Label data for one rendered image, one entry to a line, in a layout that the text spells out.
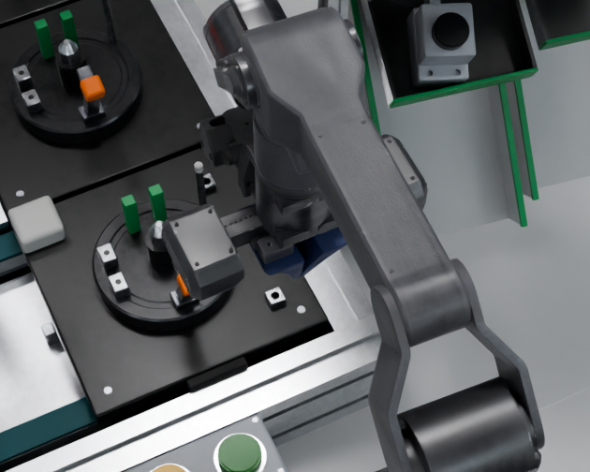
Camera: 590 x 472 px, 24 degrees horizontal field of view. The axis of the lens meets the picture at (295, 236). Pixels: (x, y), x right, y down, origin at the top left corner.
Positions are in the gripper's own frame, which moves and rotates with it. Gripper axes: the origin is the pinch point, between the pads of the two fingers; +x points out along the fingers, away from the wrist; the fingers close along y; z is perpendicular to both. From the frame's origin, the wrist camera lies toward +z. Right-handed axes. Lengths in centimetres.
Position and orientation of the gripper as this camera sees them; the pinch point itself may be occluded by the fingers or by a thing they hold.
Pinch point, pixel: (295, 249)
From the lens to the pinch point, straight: 102.0
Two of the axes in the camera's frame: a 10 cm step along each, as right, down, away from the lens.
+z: -4.3, -7.7, 4.8
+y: -9.0, 3.6, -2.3
